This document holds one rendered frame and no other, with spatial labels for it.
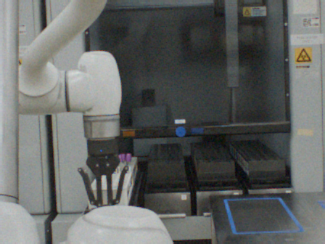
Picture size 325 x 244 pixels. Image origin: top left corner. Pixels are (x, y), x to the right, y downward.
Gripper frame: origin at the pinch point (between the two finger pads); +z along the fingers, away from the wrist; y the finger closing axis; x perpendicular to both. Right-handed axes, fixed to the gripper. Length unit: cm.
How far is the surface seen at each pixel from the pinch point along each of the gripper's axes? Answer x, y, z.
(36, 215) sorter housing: -36.4, 25.3, 6.3
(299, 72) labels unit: -36, -57, -34
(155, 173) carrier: -34.4, -12.0, -5.7
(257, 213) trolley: 9.3, -36.4, -2.1
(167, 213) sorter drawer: -23.3, -15.3, 4.4
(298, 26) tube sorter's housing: -36, -57, -48
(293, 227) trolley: 23.3, -41.9, -2.0
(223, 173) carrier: -34.5, -32.4, -4.7
